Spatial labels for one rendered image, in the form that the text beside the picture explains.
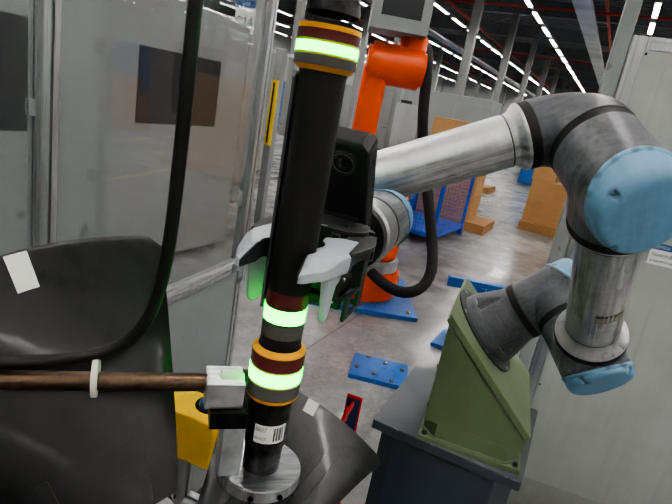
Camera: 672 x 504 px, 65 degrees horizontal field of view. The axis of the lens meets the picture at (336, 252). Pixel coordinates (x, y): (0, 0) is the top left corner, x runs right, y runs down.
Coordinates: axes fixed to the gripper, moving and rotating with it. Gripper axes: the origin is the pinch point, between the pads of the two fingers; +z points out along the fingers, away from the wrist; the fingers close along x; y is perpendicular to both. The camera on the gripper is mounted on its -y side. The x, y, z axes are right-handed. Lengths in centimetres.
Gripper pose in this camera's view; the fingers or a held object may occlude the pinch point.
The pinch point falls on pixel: (277, 256)
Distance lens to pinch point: 37.8
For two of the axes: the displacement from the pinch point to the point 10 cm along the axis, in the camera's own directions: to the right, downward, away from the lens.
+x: -9.3, -2.6, 2.7
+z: -3.3, 2.0, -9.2
